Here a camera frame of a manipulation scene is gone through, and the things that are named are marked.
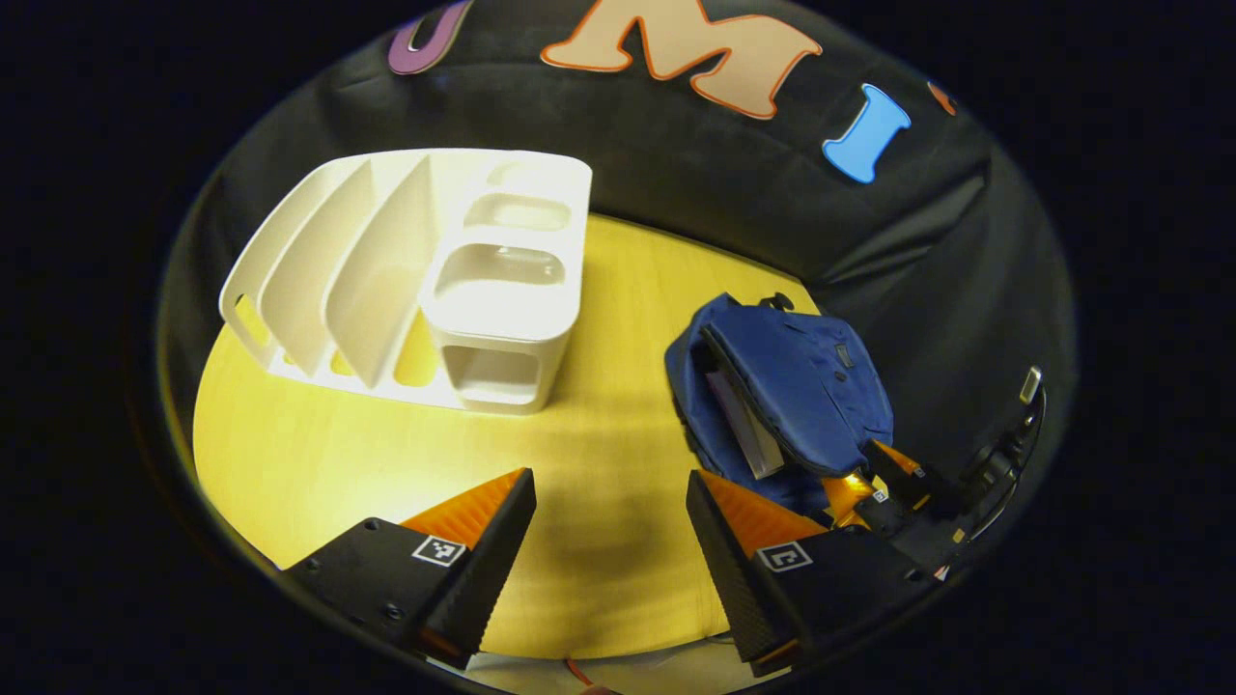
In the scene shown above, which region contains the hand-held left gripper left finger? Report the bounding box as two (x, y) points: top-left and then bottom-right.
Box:
(282, 468), (538, 670)

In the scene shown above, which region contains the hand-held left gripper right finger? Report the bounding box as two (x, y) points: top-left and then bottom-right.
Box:
(686, 470), (933, 677)

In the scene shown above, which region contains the blue schoolbag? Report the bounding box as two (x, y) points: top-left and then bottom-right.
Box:
(664, 292), (896, 517)

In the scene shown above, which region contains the white plastic bookshelf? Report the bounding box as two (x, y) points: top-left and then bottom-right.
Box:
(219, 148), (594, 416)

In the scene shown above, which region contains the black backdrop cloth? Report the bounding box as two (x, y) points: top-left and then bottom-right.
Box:
(159, 0), (1078, 503)

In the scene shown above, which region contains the red cable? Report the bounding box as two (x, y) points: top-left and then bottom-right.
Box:
(563, 656), (619, 695)

